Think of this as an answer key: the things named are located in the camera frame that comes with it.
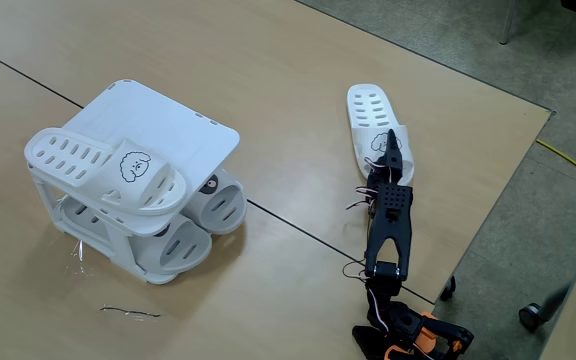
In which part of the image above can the white dog slipper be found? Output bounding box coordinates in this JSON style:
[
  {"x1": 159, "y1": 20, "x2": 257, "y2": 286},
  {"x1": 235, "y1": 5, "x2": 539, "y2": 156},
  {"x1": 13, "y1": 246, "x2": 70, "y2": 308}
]
[
  {"x1": 23, "y1": 127, "x2": 188, "y2": 217},
  {"x1": 346, "y1": 83, "x2": 416, "y2": 187}
]

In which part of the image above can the grey bear slipper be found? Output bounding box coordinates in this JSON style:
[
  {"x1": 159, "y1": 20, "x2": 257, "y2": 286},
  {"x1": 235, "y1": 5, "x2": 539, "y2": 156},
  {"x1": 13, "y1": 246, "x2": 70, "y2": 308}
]
[
  {"x1": 182, "y1": 167, "x2": 248, "y2": 236},
  {"x1": 59, "y1": 195, "x2": 214, "y2": 275}
]

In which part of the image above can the white two-shelf shoe rack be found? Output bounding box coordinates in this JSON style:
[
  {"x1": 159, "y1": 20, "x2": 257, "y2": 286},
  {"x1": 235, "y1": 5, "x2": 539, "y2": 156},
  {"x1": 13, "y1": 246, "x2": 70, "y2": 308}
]
[{"x1": 26, "y1": 78, "x2": 245, "y2": 286}]

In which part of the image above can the black table caster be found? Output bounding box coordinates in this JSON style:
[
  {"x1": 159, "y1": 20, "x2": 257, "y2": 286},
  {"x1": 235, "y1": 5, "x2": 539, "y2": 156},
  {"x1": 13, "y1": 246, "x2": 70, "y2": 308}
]
[{"x1": 440, "y1": 275, "x2": 457, "y2": 302}]

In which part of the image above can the metal chair leg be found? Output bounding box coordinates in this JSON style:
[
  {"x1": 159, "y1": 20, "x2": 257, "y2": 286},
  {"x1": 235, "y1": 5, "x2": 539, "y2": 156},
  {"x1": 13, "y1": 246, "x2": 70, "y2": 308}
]
[{"x1": 498, "y1": 0, "x2": 519, "y2": 46}]

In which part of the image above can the black chair caster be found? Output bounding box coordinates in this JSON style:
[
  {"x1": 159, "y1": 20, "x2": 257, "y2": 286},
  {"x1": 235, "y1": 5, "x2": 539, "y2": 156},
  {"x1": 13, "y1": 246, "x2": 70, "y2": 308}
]
[{"x1": 517, "y1": 283, "x2": 572, "y2": 332}]

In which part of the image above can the yellow cable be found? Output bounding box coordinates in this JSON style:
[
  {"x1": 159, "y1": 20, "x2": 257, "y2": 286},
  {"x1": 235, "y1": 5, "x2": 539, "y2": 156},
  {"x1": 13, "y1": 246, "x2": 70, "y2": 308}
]
[{"x1": 536, "y1": 138, "x2": 576, "y2": 194}]

